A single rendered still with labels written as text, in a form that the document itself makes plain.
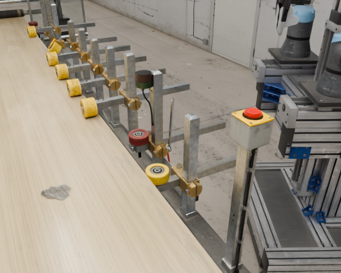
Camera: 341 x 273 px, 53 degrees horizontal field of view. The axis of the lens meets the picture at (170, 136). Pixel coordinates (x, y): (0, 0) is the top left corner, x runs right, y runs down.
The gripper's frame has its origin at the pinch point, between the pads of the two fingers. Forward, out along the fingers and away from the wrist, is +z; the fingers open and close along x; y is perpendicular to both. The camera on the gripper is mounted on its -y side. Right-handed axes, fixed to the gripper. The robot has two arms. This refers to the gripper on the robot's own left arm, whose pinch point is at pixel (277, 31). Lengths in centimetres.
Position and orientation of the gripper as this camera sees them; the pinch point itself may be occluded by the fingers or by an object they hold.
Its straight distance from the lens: 117.9
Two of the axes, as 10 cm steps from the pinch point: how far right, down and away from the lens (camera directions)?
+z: 0.0, 8.6, 5.1
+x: -0.2, -5.1, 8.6
